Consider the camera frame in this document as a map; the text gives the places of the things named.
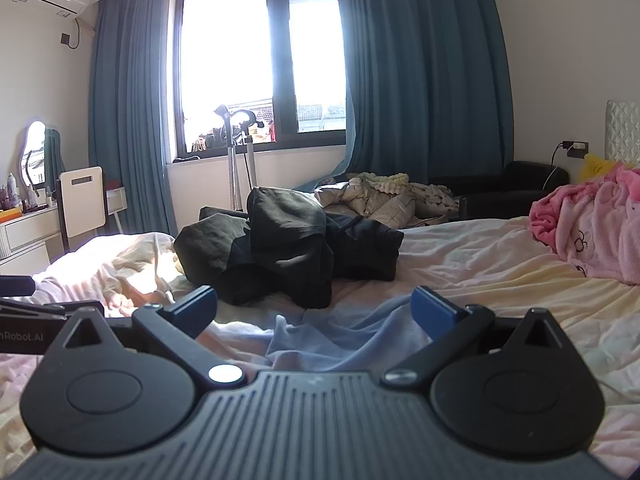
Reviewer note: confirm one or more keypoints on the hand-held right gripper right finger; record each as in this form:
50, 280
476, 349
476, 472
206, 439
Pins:
435, 309

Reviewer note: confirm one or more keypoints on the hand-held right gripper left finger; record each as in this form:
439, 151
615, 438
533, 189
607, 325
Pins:
192, 307

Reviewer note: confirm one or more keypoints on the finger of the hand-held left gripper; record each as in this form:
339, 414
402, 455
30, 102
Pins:
15, 285

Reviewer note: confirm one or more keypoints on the black garment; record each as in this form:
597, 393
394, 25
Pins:
280, 240

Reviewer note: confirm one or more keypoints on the white dressing table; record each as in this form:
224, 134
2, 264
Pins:
25, 232

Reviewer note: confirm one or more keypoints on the bed with pastel sheet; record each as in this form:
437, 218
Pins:
500, 260

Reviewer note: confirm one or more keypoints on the group of cosmetic bottles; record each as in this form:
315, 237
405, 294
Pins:
12, 187

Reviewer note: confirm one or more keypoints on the white backed chair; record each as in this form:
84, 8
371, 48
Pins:
82, 205

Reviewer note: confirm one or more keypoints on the white patterned blanket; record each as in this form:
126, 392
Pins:
435, 200

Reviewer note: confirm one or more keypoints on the beige quilted jacket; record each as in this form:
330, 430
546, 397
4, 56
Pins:
370, 205

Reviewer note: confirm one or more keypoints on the white side table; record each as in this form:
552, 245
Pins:
116, 200

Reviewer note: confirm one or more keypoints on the cream knit cloth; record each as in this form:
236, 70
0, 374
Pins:
385, 180

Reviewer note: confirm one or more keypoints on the wavy table mirror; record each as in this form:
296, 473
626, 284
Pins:
34, 145

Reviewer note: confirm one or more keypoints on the garment steamer stand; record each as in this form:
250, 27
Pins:
232, 160

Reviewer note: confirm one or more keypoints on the black sofa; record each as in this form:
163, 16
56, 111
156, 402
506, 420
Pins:
520, 180

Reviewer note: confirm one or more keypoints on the pink fleece blanket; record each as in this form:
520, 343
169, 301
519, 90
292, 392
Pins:
590, 225

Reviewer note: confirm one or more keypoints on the blue curtain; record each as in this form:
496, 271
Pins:
130, 110
425, 85

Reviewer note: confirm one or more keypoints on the yellow pillow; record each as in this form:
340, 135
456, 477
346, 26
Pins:
597, 167

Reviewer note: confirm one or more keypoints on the dark framed window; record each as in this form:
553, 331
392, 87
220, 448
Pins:
225, 60

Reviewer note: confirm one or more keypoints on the white quilted headboard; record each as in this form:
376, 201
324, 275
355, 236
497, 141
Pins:
622, 130

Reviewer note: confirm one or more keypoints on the wall socket with charger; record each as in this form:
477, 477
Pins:
577, 148

